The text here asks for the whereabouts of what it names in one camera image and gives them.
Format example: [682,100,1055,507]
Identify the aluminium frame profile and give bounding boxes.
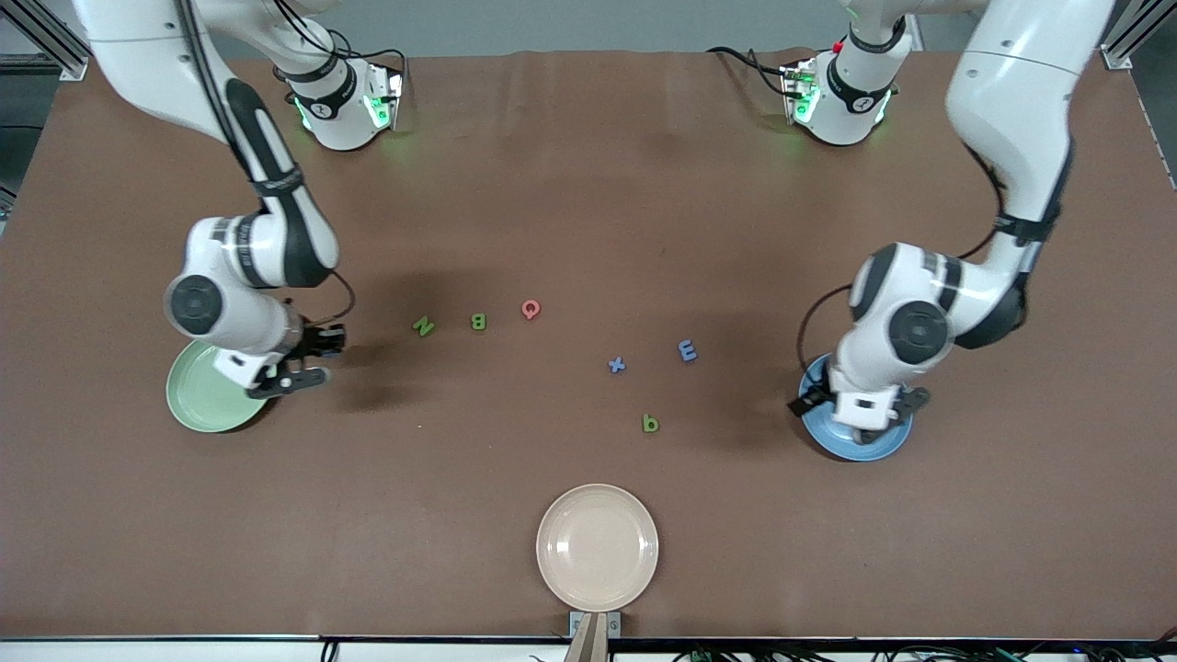
[0,0,93,82]
[1101,0,1177,70]

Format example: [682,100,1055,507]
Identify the beige plate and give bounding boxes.
[536,484,660,613]

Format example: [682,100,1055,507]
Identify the white table edge strip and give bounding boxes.
[0,634,1177,662]

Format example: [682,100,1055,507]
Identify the brown table mat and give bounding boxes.
[0,48,1177,640]

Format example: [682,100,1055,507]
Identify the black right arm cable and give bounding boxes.
[175,0,358,330]

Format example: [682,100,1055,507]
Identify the black base power cable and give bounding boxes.
[706,44,815,100]
[271,18,410,97]

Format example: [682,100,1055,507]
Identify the light green plate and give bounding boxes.
[166,340,277,434]

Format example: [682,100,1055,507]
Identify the metal camera pole bracket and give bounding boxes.
[567,611,623,662]

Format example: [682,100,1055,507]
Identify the blue plate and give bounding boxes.
[798,354,914,462]

